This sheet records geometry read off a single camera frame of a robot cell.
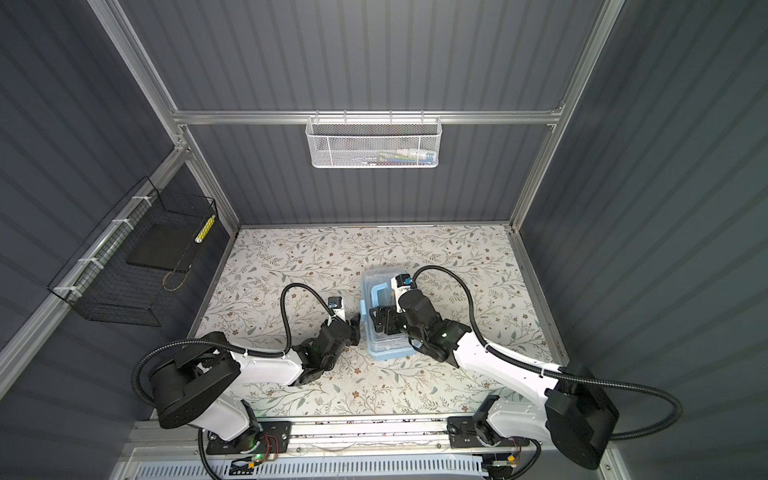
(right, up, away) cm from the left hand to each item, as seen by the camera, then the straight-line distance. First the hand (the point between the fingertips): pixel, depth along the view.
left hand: (355, 317), depth 88 cm
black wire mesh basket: (-53, +16, -16) cm, 58 cm away
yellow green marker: (-41, +26, -7) cm, 49 cm away
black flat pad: (-48, +21, -11) cm, 54 cm away
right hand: (+9, +3, -8) cm, 12 cm away
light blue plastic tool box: (+7, +8, -1) cm, 10 cm away
